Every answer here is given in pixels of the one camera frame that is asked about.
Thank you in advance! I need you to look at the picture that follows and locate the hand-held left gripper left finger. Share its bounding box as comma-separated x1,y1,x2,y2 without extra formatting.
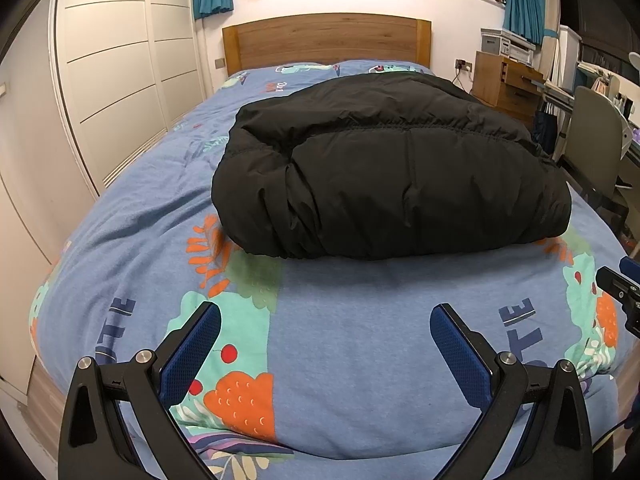
58,302,222,480

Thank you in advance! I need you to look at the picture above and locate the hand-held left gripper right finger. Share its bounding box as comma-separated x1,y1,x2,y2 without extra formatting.
430,302,596,480

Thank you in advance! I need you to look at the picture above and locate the black puffer coat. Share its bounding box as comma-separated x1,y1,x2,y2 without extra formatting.
211,72,573,261

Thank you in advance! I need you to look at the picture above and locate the white desk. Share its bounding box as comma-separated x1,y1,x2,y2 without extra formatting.
545,75,640,196

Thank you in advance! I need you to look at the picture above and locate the blue printed blanket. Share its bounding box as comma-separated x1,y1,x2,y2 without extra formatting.
27,60,633,480

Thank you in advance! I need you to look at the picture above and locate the grey desk chair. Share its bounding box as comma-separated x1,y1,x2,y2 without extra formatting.
557,86,631,221

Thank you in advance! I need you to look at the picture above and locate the dark blue bag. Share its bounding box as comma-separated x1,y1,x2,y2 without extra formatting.
531,107,558,153

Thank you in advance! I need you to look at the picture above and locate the white cabinet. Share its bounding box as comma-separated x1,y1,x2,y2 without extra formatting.
542,25,581,91

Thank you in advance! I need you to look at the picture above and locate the wooden nightstand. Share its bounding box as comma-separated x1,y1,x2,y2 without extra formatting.
472,51,546,116

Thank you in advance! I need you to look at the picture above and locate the white printer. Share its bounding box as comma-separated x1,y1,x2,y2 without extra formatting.
480,27,536,63

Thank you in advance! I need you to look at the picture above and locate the white wardrobe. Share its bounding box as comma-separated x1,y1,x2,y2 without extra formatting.
0,0,211,401

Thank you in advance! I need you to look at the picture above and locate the wooden bed headboard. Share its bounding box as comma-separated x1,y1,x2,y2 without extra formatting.
222,14,432,76

